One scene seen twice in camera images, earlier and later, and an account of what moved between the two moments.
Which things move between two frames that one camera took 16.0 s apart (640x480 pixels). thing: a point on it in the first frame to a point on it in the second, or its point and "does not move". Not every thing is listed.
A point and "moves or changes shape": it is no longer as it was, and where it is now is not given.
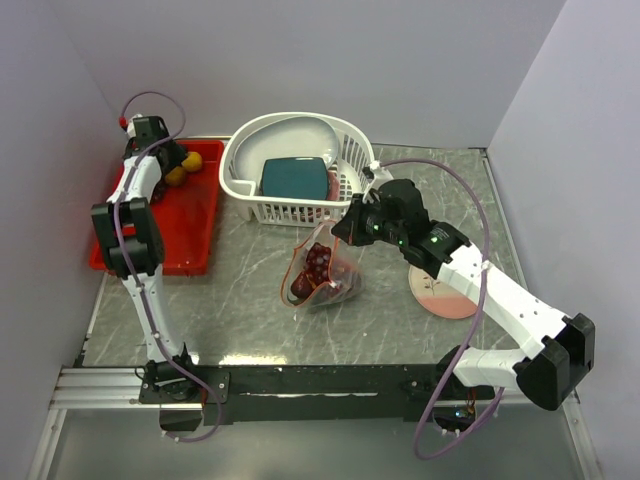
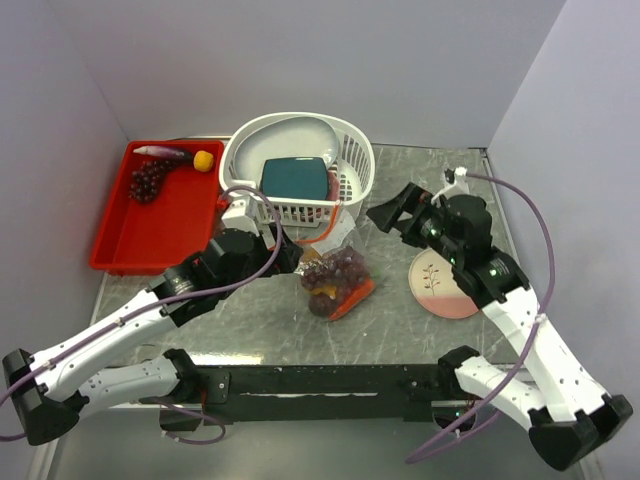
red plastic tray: (186, 213) does not move
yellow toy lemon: (193, 161) to (203, 160)
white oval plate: (286, 137) does not move
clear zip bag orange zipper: (322, 271) moves or changes shape
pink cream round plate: (438, 297) does not move
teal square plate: (295, 177) does not move
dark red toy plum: (302, 285) to (322, 305)
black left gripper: (176, 156) to (288, 258)
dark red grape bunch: (317, 265) moves or changes shape
